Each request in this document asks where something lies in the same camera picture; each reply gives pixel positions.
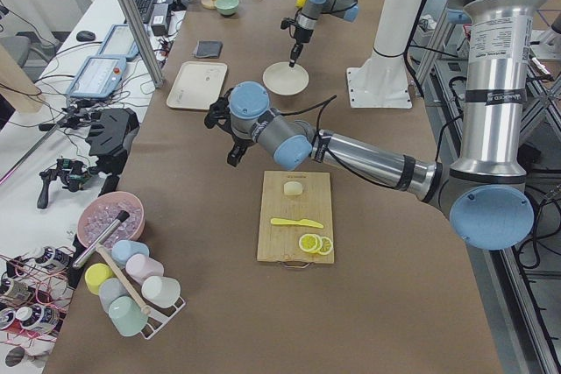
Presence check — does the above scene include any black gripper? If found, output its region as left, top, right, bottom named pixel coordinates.
left=204, top=88, right=254, bottom=167
left=280, top=18, right=313, bottom=67

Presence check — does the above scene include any cream round plate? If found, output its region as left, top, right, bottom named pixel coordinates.
left=263, top=62, right=309, bottom=96

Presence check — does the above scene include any pale white bun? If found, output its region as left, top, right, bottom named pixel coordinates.
left=283, top=181, right=303, bottom=196

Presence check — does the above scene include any cream rabbit tray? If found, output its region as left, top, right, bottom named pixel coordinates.
left=167, top=61, right=228, bottom=111

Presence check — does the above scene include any mint green bowl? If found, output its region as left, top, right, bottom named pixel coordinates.
left=215, top=0, right=240, bottom=17

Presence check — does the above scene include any yellow plastic knife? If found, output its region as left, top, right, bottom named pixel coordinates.
left=270, top=217, right=324, bottom=229

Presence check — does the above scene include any grey folded cloth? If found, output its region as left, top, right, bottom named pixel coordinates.
left=193, top=40, right=223, bottom=59

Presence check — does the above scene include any bamboo cutting board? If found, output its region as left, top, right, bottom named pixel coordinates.
left=257, top=171, right=335, bottom=266

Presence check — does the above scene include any lemon slice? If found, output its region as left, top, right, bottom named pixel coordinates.
left=298, top=233, right=334, bottom=256

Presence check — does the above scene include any steel muddler stick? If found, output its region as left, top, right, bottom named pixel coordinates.
left=72, top=210, right=130, bottom=270

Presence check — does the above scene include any pink bowl with ice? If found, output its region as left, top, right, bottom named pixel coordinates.
left=77, top=191, right=145, bottom=249

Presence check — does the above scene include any blue teach pendant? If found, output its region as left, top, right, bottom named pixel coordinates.
left=66, top=55, right=127, bottom=99
left=97, top=24, right=138, bottom=61

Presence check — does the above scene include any pastel cup rack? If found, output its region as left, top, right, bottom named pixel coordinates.
left=95, top=244, right=187, bottom=340

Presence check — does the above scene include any black computer mouse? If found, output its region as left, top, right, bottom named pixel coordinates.
left=75, top=30, right=96, bottom=42

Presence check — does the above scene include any aluminium frame post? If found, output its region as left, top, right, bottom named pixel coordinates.
left=117, top=0, right=164, bottom=88

